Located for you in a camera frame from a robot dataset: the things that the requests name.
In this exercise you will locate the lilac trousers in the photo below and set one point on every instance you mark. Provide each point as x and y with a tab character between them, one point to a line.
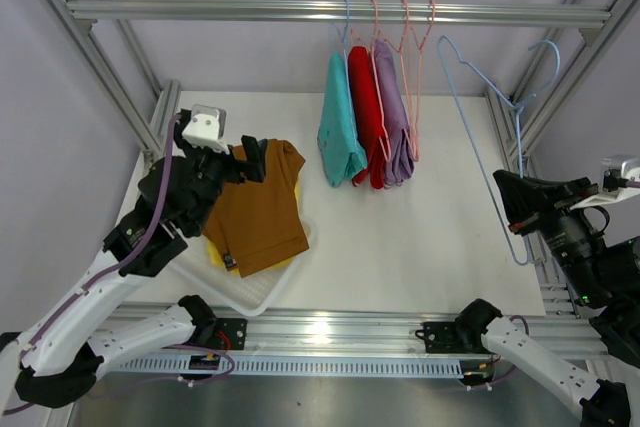
400	166

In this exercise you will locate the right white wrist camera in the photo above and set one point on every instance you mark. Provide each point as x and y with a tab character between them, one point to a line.
620	182

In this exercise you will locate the white plastic basket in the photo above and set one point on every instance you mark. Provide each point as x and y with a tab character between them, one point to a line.
249	296

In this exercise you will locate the slotted cable duct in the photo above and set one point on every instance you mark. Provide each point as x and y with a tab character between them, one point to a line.
299	366

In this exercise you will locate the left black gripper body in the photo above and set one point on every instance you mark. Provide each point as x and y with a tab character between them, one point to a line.
213	169

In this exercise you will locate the blue hanger of teal trousers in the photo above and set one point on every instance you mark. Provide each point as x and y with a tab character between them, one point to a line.
342	50

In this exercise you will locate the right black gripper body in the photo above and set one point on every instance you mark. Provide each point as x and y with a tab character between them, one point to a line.
572	239

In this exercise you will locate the pink hanger of lilac trousers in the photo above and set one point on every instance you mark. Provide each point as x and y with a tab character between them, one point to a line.
406	72

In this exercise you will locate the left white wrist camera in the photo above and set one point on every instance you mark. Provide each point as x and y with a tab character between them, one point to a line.
205	128

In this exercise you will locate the pink hanger of red trousers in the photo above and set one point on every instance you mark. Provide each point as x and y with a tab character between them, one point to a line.
356	39

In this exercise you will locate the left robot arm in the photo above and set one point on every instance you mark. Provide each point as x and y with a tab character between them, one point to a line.
61	357

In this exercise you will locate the yellow trousers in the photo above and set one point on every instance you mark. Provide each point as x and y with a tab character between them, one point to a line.
216	260

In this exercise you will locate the aluminium hanging rail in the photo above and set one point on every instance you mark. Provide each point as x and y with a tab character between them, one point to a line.
560	16

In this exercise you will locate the brown trousers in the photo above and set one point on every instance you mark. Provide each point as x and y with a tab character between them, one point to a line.
255	225

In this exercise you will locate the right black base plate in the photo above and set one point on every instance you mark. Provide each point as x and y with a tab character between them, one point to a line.
442	337

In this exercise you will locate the aluminium frame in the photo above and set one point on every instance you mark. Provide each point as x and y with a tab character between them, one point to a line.
84	109

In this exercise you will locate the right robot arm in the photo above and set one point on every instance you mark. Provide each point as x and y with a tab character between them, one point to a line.
590	365

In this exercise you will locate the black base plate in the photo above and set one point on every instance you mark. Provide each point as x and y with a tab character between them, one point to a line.
442	337
229	337

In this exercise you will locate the teal trousers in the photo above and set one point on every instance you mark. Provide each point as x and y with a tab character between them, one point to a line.
337	139

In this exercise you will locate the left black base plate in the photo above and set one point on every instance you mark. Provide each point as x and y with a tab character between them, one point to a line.
229	337

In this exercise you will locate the pink hanger of yellow trousers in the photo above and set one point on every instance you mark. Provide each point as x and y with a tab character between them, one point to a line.
415	98

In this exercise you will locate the red trousers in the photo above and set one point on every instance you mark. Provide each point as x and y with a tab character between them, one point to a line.
369	116

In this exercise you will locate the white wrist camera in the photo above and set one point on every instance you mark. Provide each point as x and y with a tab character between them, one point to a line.
205	128
620	182

